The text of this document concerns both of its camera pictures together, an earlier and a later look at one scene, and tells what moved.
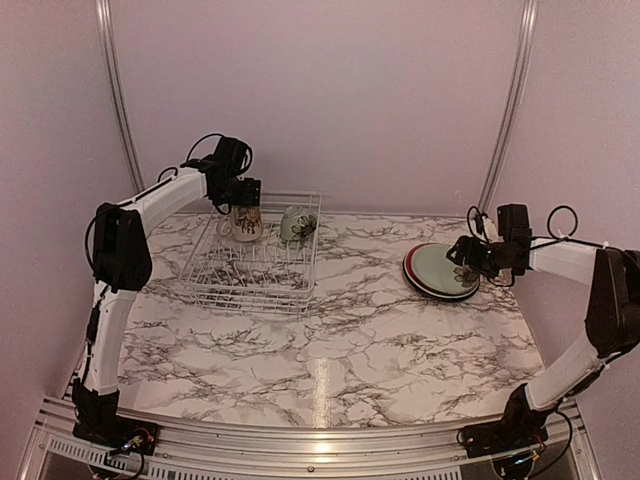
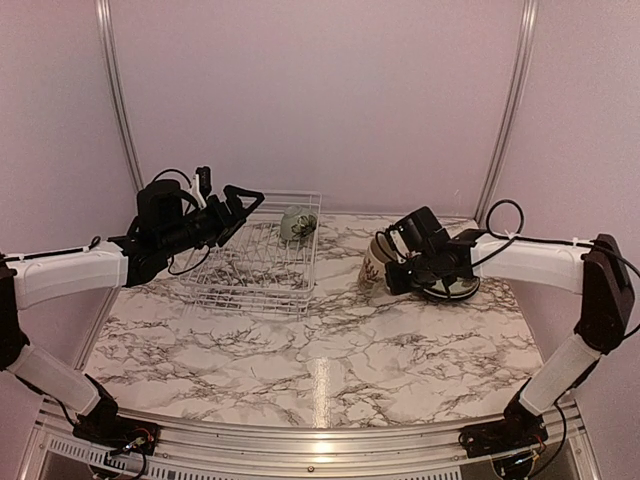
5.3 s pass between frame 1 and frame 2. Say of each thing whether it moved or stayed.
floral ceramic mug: moved
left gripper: moved
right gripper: moved
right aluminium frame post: stayed
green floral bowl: stayed
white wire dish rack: stayed
